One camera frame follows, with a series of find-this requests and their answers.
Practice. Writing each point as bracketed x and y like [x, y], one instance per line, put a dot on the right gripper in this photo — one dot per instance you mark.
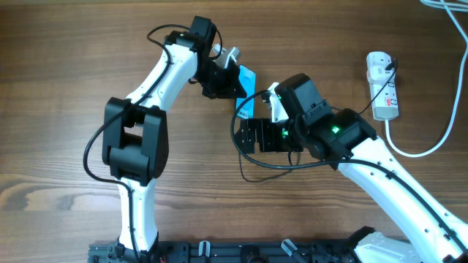
[265, 126]

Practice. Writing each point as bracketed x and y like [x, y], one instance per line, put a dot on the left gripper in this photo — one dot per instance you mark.
[229, 82]

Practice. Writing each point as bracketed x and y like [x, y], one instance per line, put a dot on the blue screen Galaxy smartphone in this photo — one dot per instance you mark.
[247, 79]

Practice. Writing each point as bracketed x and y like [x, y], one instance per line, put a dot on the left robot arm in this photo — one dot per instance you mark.
[135, 137]

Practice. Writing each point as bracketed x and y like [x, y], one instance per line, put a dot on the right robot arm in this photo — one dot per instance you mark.
[349, 144]

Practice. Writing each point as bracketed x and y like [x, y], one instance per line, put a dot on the white charger plug adapter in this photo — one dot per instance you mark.
[379, 74]

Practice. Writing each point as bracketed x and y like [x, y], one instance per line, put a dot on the white power strip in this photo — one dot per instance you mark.
[384, 102]

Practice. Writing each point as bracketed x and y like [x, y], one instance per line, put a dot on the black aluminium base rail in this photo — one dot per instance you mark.
[205, 251]

